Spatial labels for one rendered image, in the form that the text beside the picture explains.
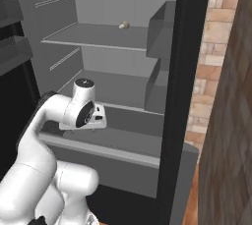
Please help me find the dark wooden cabinet panel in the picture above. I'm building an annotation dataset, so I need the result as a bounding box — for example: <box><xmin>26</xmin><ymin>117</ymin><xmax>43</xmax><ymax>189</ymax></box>
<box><xmin>197</xmin><ymin>0</ymin><xmax>252</xmax><ymax>225</ymax></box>

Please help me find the grey fridge shelf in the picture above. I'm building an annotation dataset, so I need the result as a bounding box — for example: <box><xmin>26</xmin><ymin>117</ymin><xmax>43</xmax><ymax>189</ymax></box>
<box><xmin>40</xmin><ymin>22</ymin><xmax>150</xmax><ymax>53</ymax></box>
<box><xmin>56</xmin><ymin>69</ymin><xmax>165</xmax><ymax>116</ymax></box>

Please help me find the grey fridge door bin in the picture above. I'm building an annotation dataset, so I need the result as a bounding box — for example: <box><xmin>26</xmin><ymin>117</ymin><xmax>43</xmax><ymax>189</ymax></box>
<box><xmin>0</xmin><ymin>35</ymin><xmax>34</xmax><ymax>77</ymax></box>
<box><xmin>146</xmin><ymin>0</ymin><xmax>177</xmax><ymax>61</ymax></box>
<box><xmin>144</xmin><ymin>59</ymin><xmax>171</xmax><ymax>115</ymax></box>
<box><xmin>0</xmin><ymin>0</ymin><xmax>25</xmax><ymax>28</ymax></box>

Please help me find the grey fridge drawer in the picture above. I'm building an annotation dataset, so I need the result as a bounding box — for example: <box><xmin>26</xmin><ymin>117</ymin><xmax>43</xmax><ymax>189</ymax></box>
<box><xmin>38</xmin><ymin>104</ymin><xmax>165</xmax><ymax>199</ymax></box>

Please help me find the black fridge door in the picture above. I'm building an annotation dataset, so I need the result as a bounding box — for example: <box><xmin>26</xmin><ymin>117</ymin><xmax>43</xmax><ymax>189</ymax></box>
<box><xmin>156</xmin><ymin>0</ymin><xmax>215</xmax><ymax>225</ymax></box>
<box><xmin>0</xmin><ymin>0</ymin><xmax>41</xmax><ymax>182</ymax></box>

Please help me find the beige mushroom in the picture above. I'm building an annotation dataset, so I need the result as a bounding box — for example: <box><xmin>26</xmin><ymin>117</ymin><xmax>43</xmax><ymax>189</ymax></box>
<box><xmin>118</xmin><ymin>21</ymin><xmax>131</xmax><ymax>30</ymax></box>

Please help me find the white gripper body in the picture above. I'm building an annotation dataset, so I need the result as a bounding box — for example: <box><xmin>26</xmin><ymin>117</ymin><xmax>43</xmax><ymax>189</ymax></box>
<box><xmin>58</xmin><ymin>116</ymin><xmax>108</xmax><ymax>132</ymax></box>

